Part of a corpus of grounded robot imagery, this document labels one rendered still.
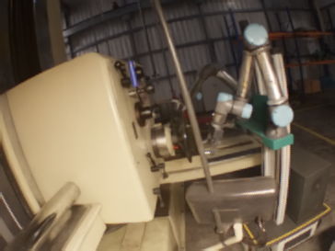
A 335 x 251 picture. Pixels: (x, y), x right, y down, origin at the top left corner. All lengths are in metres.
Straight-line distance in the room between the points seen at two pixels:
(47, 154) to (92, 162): 0.27
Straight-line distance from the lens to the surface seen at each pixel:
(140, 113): 1.01
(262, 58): 0.96
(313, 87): 9.77
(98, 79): 0.78
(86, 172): 0.93
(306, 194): 1.68
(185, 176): 2.08
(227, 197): 0.66
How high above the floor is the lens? 1.68
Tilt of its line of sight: 13 degrees down
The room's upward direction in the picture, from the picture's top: 13 degrees counter-clockwise
